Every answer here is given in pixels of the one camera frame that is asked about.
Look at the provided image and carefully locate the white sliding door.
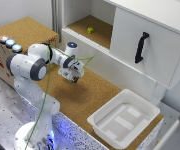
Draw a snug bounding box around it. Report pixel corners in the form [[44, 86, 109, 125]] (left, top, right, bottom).
[[109, 6, 180, 88]]

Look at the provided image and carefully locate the black door handle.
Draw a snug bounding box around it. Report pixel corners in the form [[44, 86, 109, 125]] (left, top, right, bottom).
[[134, 31, 150, 64]]

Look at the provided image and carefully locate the yellow block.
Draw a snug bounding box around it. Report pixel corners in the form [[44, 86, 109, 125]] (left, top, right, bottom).
[[86, 26, 95, 35]]

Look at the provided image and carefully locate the wooden drawer box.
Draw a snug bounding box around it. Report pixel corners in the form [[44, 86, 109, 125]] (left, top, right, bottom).
[[0, 16, 60, 89]]

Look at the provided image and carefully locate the red button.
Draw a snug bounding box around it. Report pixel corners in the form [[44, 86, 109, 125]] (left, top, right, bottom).
[[0, 34, 10, 45]]

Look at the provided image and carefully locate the white plastic box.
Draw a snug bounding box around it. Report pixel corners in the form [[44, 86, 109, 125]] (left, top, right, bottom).
[[86, 88, 161, 150]]

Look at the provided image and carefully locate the green cable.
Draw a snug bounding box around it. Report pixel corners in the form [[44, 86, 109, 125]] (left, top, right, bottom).
[[23, 44, 97, 150]]

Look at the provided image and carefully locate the green button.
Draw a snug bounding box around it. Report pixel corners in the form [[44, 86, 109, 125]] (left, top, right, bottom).
[[11, 43, 24, 54]]

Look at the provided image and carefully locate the white cabinet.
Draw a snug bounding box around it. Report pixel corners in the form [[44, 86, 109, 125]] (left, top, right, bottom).
[[55, 0, 180, 107]]

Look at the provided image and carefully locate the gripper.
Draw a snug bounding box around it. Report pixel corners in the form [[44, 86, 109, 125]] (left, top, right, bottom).
[[57, 65, 85, 84]]

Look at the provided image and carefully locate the blue button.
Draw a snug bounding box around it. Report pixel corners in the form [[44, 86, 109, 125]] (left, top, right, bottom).
[[5, 38, 17, 49]]

